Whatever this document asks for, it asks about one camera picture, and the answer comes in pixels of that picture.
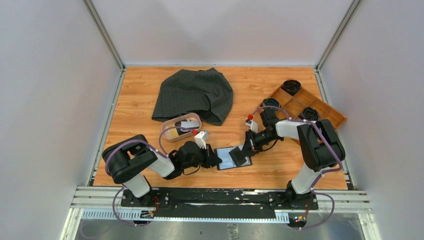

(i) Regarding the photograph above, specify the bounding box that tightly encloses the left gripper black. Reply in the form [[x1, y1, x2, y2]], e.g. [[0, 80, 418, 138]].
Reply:
[[182, 143, 223, 170]]

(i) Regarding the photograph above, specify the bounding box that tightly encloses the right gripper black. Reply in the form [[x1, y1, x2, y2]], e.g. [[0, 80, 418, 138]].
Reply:
[[240, 129, 278, 159]]

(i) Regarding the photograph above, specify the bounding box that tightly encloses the black leather card holder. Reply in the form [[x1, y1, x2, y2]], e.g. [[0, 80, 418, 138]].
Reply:
[[214, 146, 253, 171]]

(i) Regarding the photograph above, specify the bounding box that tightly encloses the pink oval tray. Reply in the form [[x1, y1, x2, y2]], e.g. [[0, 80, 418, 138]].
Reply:
[[161, 113, 202, 142]]

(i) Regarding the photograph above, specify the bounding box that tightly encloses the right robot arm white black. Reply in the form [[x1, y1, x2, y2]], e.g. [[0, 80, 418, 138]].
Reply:
[[229, 106, 346, 209]]

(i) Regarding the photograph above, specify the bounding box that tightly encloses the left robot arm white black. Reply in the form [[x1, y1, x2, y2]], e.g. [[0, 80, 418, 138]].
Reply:
[[101, 134, 222, 207]]

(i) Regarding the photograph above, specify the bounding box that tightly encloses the grey credit card stack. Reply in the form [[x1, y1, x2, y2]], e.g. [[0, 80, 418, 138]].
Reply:
[[180, 120, 201, 130]]

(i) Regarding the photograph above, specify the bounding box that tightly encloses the black round part left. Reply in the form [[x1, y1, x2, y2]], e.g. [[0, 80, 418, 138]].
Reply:
[[260, 97, 281, 111]]

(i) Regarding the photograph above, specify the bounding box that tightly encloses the black round part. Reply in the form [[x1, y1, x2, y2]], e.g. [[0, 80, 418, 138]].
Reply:
[[298, 107, 321, 121], [280, 79, 302, 96], [260, 97, 281, 111]]

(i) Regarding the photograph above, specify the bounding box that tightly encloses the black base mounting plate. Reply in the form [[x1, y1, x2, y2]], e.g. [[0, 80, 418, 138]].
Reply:
[[120, 187, 319, 219]]

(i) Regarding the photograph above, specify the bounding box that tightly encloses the dark grey dotted cloth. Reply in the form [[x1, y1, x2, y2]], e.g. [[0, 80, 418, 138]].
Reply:
[[151, 68, 234, 126]]

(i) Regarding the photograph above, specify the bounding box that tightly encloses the orange compartment tray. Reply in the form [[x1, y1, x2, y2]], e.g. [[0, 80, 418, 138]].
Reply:
[[259, 79, 347, 130]]

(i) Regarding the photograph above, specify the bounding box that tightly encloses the black round part right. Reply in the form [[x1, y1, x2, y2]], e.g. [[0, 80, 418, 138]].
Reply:
[[298, 107, 321, 121]]

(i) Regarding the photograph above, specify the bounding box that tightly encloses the black round part top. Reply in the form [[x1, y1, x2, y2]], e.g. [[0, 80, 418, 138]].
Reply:
[[280, 79, 302, 96]]

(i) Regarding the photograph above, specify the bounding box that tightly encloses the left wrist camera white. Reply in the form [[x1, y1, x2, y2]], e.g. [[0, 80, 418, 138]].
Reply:
[[194, 130, 210, 149]]

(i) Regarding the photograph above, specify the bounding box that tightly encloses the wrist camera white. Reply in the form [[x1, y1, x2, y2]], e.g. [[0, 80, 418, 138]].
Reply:
[[245, 118, 259, 133], [194, 130, 210, 149]]

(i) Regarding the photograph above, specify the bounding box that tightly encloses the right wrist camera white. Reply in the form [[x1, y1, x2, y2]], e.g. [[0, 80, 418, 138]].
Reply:
[[245, 118, 259, 133]]

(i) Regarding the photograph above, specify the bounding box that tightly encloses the aluminium frame rail front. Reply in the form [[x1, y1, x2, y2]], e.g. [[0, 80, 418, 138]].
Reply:
[[71, 187, 372, 224]]

